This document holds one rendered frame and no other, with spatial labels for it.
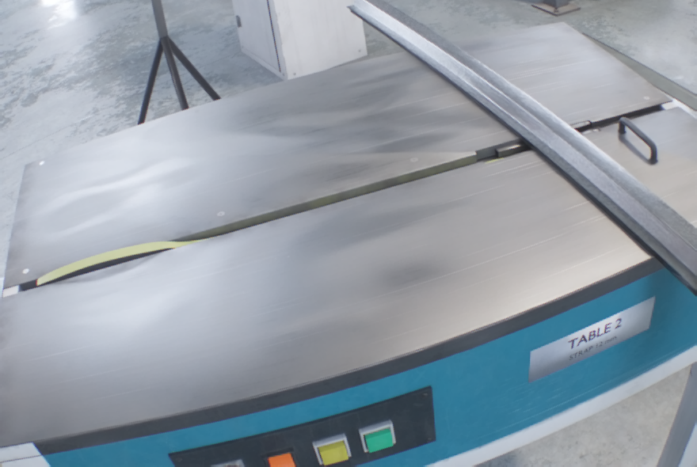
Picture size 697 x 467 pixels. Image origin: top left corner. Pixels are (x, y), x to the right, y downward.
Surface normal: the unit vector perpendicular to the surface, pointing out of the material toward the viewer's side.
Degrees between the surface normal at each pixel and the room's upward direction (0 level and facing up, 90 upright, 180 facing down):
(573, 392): 90
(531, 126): 75
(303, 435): 90
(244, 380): 0
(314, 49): 90
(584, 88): 0
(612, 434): 0
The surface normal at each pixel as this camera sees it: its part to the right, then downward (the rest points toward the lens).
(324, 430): 0.29, 0.51
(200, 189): -0.14, -0.82
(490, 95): -0.92, 0.10
